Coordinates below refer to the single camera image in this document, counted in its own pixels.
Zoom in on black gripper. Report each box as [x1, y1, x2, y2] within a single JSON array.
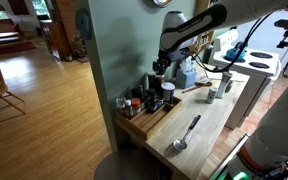
[[152, 47, 188, 76]]

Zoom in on coffee jar with black lid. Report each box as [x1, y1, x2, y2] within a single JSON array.
[[154, 74, 166, 97]]

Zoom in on blue jar with white lid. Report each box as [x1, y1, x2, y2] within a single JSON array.
[[160, 81, 177, 105]]

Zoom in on wooden compartment tray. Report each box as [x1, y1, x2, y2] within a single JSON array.
[[113, 95, 184, 141]]

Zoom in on glass peppercorn grinder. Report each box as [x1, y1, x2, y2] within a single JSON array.
[[146, 71, 157, 90]]

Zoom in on light blue tissue box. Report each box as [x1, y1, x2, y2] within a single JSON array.
[[175, 55, 198, 90]]

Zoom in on green lid bottle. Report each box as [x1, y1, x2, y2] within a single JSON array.
[[146, 87, 157, 105]]

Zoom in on wooden spoon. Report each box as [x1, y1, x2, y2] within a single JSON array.
[[181, 81, 214, 94]]

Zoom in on orange and white packet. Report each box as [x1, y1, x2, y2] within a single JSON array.
[[195, 75, 216, 86]]

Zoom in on red lid spice bottle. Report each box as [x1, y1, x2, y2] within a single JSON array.
[[130, 97, 142, 116]]

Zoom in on white cap spice bottle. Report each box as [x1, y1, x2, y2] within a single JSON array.
[[123, 99, 134, 120]]

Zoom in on white shaker can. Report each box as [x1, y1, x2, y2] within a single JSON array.
[[205, 86, 219, 105]]

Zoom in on blue kettle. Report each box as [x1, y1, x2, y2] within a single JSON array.
[[223, 41, 247, 63]]

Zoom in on potted plant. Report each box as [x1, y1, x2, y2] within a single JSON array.
[[70, 34, 89, 60]]

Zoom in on white electric stove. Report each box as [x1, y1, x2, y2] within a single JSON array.
[[207, 28, 282, 130]]

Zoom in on round grey stool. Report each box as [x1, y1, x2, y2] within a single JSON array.
[[93, 148, 161, 180]]

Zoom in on dark wooden cabinet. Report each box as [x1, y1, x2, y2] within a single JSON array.
[[38, 18, 66, 62]]

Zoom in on wooden wall spice shelf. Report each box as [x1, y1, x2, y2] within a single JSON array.
[[189, 0, 219, 55]]

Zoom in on round wall clock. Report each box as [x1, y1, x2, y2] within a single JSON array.
[[151, 0, 173, 9]]

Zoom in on metal ladle with black handle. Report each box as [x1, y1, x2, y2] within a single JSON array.
[[171, 114, 202, 153]]

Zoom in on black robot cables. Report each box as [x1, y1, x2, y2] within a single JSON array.
[[194, 12, 276, 74]]

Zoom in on round blue wall ornament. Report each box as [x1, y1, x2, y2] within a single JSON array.
[[74, 7, 93, 41]]

